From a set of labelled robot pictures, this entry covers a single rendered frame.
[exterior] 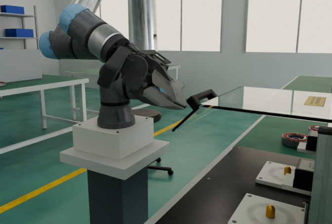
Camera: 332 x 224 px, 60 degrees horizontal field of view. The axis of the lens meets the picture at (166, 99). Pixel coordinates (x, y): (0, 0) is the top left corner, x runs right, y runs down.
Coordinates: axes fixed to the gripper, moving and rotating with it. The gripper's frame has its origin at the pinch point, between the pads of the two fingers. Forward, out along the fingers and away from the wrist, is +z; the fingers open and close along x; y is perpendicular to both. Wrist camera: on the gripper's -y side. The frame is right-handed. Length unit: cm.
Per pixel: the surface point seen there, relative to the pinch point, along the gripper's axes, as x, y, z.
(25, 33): 267, 361, -526
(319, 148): -9.8, -4.5, 22.3
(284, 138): 19, 75, 21
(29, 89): 144, 121, -182
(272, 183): 17.4, 32.7, 24.6
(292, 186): 5.1, 12.5, 25.7
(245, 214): 18.4, 13.5, 22.7
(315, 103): -12.2, 8.7, 18.9
